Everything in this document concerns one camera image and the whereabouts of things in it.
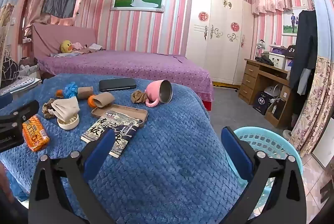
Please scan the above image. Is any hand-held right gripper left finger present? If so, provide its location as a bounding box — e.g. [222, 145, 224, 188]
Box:
[28, 128, 116, 224]

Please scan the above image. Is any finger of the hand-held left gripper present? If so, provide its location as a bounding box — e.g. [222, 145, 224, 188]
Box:
[0, 94, 13, 111]
[0, 100, 39, 127]

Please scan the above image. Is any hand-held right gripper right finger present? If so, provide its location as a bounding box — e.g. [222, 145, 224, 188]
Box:
[219, 126, 307, 224]

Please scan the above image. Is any dark blue printed packet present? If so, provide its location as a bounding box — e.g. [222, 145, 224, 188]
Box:
[81, 116, 140, 158]

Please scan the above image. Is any orange snack packet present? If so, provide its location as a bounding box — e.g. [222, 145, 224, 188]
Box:
[22, 115, 50, 153]

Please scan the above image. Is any brown patterned wrapper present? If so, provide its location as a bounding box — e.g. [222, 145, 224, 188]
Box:
[42, 99, 56, 119]

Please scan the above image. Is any light blue plastic basket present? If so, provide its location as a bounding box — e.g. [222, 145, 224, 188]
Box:
[225, 126, 304, 223]

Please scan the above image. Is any white round plastic lid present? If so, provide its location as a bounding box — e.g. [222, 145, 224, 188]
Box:
[57, 114, 79, 131]

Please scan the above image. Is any beige cloth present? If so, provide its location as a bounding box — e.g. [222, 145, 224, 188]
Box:
[51, 97, 80, 121]

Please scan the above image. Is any blue plastic cover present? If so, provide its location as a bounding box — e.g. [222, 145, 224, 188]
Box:
[64, 82, 79, 98]

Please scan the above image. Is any narrow cardboard tube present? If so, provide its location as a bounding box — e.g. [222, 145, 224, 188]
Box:
[77, 86, 94, 99]

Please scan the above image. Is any small brown plush toy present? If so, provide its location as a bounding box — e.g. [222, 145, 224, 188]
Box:
[131, 90, 147, 104]

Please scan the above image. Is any person's left forearm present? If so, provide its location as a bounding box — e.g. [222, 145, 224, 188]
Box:
[0, 161, 15, 204]

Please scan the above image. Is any white dotted board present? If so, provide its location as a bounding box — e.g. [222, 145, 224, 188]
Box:
[0, 77, 42, 97]

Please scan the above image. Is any black patterned bag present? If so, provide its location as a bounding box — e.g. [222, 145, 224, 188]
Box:
[1, 53, 20, 89]

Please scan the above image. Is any brown phone case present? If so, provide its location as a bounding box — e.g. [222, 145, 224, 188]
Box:
[91, 105, 149, 128]

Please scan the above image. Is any black paper bag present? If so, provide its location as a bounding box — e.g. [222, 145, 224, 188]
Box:
[253, 91, 272, 115]

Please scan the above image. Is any black phone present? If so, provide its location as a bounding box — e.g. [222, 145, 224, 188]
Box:
[99, 78, 137, 92]

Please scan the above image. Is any yellow floor bar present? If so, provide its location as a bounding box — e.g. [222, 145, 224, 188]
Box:
[213, 81, 240, 88]

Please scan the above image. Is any small white fan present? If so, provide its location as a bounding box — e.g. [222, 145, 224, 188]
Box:
[263, 84, 281, 99]

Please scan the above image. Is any wooden desk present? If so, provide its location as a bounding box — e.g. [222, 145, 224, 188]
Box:
[239, 58, 291, 128]

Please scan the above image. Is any pink mug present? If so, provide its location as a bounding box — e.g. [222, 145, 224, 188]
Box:
[144, 80, 173, 108]

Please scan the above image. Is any pink covered headboard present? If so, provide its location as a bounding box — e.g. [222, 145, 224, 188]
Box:
[31, 23, 98, 60]

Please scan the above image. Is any yellow duck plush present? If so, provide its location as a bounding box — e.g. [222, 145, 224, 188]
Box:
[61, 40, 73, 54]

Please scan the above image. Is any beige floral curtain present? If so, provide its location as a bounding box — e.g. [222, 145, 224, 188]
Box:
[288, 56, 334, 157]

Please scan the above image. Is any purple dotted bed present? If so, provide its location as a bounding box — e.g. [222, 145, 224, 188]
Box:
[37, 50, 214, 111]

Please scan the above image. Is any dark clothes pile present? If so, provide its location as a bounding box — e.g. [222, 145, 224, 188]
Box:
[254, 54, 274, 67]

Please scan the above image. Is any white wardrobe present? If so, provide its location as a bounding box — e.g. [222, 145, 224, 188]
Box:
[186, 0, 255, 86]

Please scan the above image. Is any white storage box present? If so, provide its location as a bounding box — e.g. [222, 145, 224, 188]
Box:
[268, 53, 287, 70]

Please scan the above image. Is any desk lamp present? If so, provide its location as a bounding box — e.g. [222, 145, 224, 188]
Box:
[255, 40, 265, 60]

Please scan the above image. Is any dark hanging coat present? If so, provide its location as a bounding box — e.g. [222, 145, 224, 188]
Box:
[289, 10, 318, 95]

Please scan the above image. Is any small framed photo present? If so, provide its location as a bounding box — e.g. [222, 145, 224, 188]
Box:
[283, 9, 299, 36]

